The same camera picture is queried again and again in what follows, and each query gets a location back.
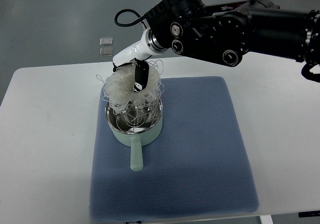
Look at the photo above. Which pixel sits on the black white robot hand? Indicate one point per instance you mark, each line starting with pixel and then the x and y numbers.
pixel 138 53

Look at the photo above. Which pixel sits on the white vermicelli nest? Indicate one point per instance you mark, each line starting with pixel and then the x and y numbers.
pixel 118 88

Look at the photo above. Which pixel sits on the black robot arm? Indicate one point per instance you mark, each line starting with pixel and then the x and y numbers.
pixel 222 34

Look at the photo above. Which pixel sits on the mint green steel pot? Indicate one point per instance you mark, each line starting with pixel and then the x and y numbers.
pixel 136 140

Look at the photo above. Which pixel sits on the upper metal floor plate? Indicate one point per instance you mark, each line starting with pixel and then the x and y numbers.
pixel 106 41

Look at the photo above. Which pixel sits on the blue textured mat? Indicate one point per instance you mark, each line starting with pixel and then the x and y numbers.
pixel 197 165

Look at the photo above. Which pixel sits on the wire steaming rack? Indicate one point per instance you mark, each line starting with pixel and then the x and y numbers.
pixel 135 119

